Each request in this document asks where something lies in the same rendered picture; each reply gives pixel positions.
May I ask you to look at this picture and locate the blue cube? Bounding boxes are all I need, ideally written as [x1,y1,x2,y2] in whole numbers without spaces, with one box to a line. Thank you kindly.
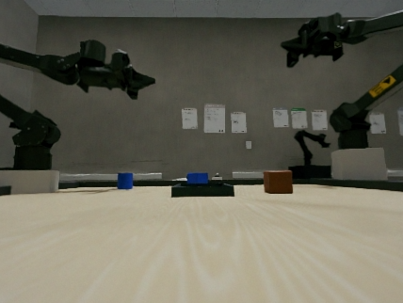
[187,173,208,183]

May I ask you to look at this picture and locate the blue cylinder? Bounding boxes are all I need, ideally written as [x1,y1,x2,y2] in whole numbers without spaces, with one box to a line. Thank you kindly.
[118,173,133,189]

